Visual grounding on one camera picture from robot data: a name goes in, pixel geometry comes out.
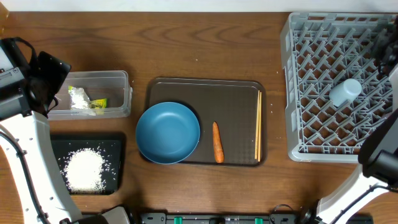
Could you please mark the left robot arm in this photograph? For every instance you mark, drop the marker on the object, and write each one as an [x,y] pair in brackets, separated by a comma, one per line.
[28,89]

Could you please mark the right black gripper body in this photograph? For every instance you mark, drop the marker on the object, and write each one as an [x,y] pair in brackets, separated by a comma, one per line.
[385,43]

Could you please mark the black plastic tray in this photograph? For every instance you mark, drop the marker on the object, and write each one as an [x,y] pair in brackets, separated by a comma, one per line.
[110,146]

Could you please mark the light blue cup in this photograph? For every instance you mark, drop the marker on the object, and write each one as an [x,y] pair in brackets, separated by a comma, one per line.
[348,90]

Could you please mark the orange carrot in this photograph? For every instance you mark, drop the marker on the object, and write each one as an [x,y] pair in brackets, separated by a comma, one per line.
[217,145]

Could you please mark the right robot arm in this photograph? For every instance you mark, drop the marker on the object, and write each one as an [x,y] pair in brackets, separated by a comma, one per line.
[376,172]

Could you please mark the dark brown serving tray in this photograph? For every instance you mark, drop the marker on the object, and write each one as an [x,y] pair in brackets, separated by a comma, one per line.
[231,103]

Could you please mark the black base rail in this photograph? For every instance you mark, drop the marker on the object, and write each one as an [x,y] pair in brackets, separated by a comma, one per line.
[162,218]

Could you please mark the grey dishwasher rack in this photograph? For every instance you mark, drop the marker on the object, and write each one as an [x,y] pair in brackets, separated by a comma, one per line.
[320,50]

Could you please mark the dark blue plate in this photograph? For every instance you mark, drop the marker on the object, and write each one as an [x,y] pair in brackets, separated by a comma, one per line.
[167,133]

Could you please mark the clear plastic bin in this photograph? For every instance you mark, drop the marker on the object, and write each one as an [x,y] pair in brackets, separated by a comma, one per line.
[111,85]

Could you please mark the yellow foil snack wrapper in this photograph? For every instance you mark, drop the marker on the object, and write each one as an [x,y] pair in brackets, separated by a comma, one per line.
[96,107]

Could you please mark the pile of white rice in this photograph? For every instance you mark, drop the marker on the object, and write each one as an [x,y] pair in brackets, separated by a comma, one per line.
[83,172]

